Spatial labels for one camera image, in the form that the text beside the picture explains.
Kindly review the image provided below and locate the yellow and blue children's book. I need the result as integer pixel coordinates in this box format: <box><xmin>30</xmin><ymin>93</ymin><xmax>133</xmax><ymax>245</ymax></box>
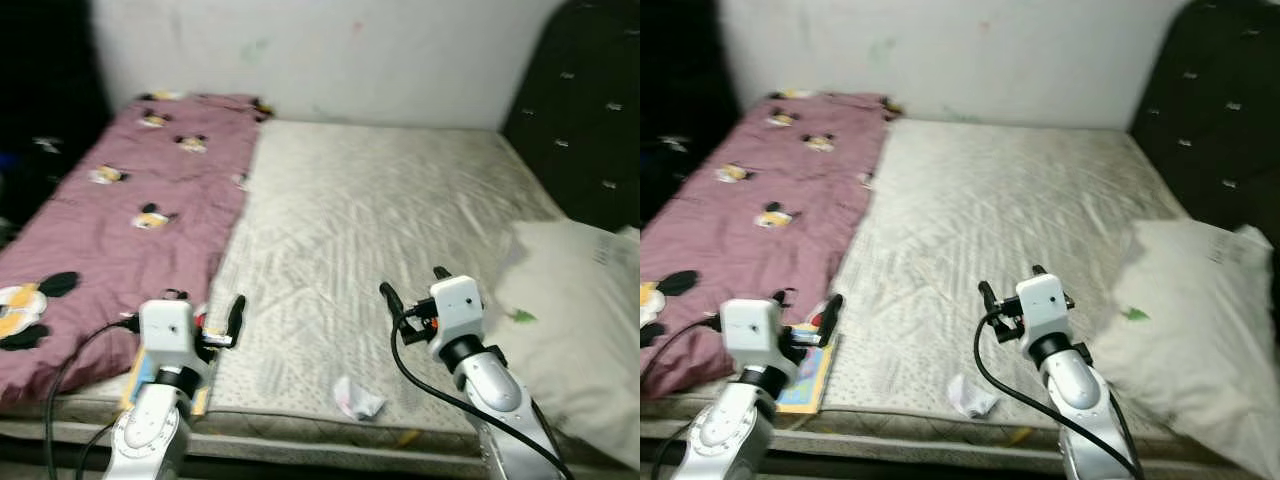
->
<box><xmin>120</xmin><ymin>320</ymin><xmax>229</xmax><ymax>417</ymax></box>
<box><xmin>775</xmin><ymin>322</ymin><xmax>841</xmax><ymax>416</ymax></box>

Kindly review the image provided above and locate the pink cartoon mouse quilt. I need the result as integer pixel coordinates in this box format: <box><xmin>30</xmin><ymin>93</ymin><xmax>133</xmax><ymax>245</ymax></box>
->
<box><xmin>640</xmin><ymin>90</ymin><xmax>901</xmax><ymax>401</ymax></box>
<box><xmin>0</xmin><ymin>92</ymin><xmax>273</xmax><ymax>406</ymax></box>

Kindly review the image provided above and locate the white pillow with green print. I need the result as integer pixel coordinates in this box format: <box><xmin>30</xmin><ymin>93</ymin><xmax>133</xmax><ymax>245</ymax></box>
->
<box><xmin>483</xmin><ymin>220</ymin><xmax>641</xmax><ymax>471</ymax></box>
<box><xmin>1085</xmin><ymin>218</ymin><xmax>1280</xmax><ymax>479</ymax></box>

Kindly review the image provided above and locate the grey patterned quilted mattress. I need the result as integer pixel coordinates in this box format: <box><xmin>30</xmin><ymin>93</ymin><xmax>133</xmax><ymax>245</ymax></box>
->
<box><xmin>0</xmin><ymin>118</ymin><xmax>626</xmax><ymax>441</ymax></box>
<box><xmin>640</xmin><ymin>118</ymin><xmax>1261</xmax><ymax>441</ymax></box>

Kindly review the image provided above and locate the grey patterned lower mattress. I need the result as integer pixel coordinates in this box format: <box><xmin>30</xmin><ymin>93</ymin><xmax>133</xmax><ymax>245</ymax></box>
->
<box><xmin>640</xmin><ymin>415</ymin><xmax>1071</xmax><ymax>476</ymax></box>
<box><xmin>0</xmin><ymin>415</ymin><xmax>491</xmax><ymax>476</ymax></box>

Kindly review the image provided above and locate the black tufted headboard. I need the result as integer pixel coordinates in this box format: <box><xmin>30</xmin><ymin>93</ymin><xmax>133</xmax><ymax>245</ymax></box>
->
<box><xmin>500</xmin><ymin>0</ymin><xmax>641</xmax><ymax>233</ymax></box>
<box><xmin>1128</xmin><ymin>0</ymin><xmax>1280</xmax><ymax>241</ymax></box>

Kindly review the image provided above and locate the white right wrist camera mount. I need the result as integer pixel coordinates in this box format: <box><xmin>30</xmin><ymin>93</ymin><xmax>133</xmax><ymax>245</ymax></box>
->
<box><xmin>1017</xmin><ymin>273</ymin><xmax>1074</xmax><ymax>336</ymax></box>
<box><xmin>428</xmin><ymin>275</ymin><xmax>488</xmax><ymax>346</ymax></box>

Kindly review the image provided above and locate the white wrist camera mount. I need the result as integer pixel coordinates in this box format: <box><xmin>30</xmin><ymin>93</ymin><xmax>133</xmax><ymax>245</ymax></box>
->
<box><xmin>1017</xmin><ymin>273</ymin><xmax>1074</xmax><ymax>336</ymax></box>
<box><xmin>138</xmin><ymin>298</ymin><xmax>213</xmax><ymax>389</ymax></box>
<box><xmin>720</xmin><ymin>298</ymin><xmax>801</xmax><ymax>386</ymax></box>
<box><xmin>428</xmin><ymin>275</ymin><xmax>488</xmax><ymax>346</ymax></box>

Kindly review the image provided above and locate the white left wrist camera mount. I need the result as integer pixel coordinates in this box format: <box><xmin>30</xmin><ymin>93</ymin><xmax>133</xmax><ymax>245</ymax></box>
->
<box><xmin>138</xmin><ymin>298</ymin><xmax>213</xmax><ymax>389</ymax></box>
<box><xmin>720</xmin><ymin>298</ymin><xmax>801</xmax><ymax>386</ymax></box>

